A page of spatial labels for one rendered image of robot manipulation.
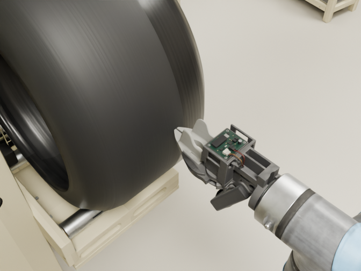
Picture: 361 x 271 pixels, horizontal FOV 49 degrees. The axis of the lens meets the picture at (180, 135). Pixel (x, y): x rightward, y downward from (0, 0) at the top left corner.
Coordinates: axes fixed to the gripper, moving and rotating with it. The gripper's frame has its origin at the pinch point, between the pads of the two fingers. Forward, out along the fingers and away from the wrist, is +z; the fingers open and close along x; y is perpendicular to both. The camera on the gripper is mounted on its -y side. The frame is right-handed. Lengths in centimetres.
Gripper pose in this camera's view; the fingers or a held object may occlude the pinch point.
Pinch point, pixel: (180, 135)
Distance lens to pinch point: 74.6
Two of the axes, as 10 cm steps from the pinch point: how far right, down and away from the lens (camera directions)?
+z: -7.0, -5.3, 4.7
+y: 0.0, -6.7, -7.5
